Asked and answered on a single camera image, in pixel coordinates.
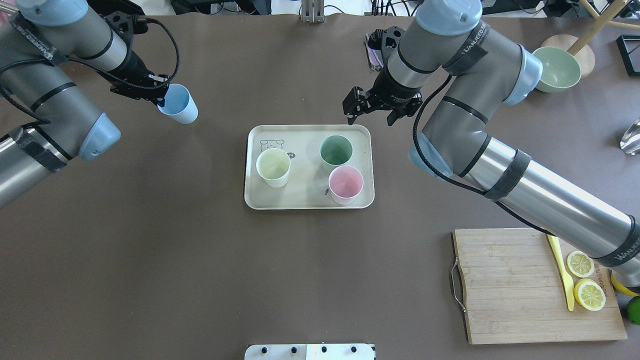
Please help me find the beige rabbit tray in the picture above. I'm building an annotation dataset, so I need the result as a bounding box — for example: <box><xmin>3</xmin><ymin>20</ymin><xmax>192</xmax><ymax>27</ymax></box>
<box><xmin>244</xmin><ymin>124</ymin><xmax>375</xmax><ymax>210</ymax></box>

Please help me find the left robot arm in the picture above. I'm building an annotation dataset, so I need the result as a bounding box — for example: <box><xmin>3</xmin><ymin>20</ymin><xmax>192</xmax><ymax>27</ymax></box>
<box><xmin>0</xmin><ymin>0</ymin><xmax>173</xmax><ymax>207</ymax></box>

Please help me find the lemon slice lower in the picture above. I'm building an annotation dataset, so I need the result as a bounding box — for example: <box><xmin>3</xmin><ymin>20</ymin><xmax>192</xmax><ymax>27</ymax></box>
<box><xmin>566</xmin><ymin>250</ymin><xmax>595</xmax><ymax>279</ymax></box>

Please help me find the yellow lemon upper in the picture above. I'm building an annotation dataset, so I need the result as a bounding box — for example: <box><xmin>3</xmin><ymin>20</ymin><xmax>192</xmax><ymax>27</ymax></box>
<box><xmin>610</xmin><ymin>272</ymin><xmax>639</xmax><ymax>297</ymax></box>

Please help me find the lemon slice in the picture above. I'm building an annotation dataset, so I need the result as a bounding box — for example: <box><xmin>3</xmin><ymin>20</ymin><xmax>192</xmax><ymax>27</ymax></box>
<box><xmin>566</xmin><ymin>250</ymin><xmax>595</xmax><ymax>279</ymax></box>
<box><xmin>573</xmin><ymin>278</ymin><xmax>606</xmax><ymax>312</ymax></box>

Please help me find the green bowl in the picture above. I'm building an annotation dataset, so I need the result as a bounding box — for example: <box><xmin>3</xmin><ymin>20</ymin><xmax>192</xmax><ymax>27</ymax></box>
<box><xmin>533</xmin><ymin>47</ymin><xmax>582</xmax><ymax>94</ymax></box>

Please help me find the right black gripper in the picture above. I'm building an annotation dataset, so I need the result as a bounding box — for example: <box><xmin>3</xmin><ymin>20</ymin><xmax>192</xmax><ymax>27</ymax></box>
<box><xmin>342</xmin><ymin>26</ymin><xmax>423</xmax><ymax>126</ymax></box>

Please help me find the metal scoop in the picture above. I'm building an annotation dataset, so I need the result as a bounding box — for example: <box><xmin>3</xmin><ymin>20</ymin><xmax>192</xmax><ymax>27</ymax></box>
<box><xmin>619</xmin><ymin>118</ymin><xmax>640</xmax><ymax>155</ymax></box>

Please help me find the lemon slice upper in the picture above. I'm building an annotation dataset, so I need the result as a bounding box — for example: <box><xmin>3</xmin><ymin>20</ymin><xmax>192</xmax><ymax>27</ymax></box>
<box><xmin>573</xmin><ymin>278</ymin><xmax>606</xmax><ymax>312</ymax></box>

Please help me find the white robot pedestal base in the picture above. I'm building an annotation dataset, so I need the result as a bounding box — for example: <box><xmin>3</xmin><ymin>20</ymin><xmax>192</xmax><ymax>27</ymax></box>
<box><xmin>244</xmin><ymin>342</ymin><xmax>377</xmax><ymax>360</ymax></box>

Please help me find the pink cloth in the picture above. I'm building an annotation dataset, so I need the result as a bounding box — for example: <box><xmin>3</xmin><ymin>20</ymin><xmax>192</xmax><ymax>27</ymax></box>
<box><xmin>365</xmin><ymin>44</ymin><xmax>384</xmax><ymax>72</ymax></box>

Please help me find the grey cloth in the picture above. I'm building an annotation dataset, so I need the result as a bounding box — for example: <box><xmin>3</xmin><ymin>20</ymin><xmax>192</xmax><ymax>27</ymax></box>
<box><xmin>366</xmin><ymin>29</ymin><xmax>385</xmax><ymax>51</ymax></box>

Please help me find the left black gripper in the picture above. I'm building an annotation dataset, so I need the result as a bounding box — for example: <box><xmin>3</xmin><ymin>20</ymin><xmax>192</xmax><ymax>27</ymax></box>
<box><xmin>102</xmin><ymin>13</ymin><xmax>169</xmax><ymax>107</ymax></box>

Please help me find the green cup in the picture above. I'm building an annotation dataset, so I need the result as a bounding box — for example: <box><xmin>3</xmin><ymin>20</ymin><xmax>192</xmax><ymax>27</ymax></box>
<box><xmin>319</xmin><ymin>135</ymin><xmax>354</xmax><ymax>173</ymax></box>

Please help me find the wooden cup stand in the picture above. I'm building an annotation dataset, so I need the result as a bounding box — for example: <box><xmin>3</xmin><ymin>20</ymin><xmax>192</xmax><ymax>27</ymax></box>
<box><xmin>541</xmin><ymin>0</ymin><xmax>639</xmax><ymax>79</ymax></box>

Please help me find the blue cup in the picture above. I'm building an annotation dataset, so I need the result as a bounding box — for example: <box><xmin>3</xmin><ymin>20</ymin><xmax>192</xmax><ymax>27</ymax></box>
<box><xmin>157</xmin><ymin>83</ymin><xmax>199</xmax><ymax>125</ymax></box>

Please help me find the green lime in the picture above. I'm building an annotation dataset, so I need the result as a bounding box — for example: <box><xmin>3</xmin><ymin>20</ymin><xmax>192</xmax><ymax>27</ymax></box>
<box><xmin>626</xmin><ymin>296</ymin><xmax>640</xmax><ymax>326</ymax></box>

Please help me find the pink cup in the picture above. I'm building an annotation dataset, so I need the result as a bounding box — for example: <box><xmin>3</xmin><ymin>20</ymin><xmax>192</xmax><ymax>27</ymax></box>
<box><xmin>328</xmin><ymin>165</ymin><xmax>364</xmax><ymax>205</ymax></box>

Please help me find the cream white cup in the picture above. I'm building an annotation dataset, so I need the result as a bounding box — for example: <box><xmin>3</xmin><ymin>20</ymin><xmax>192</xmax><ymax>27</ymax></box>
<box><xmin>256</xmin><ymin>148</ymin><xmax>291</xmax><ymax>188</ymax></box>

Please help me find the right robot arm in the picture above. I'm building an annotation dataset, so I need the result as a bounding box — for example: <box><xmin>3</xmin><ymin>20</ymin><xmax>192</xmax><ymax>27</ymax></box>
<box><xmin>365</xmin><ymin>0</ymin><xmax>639</xmax><ymax>291</ymax></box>

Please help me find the yellow plastic knife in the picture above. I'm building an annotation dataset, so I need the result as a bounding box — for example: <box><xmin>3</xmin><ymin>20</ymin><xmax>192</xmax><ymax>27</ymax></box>
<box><xmin>546</xmin><ymin>234</ymin><xmax>576</xmax><ymax>312</ymax></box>

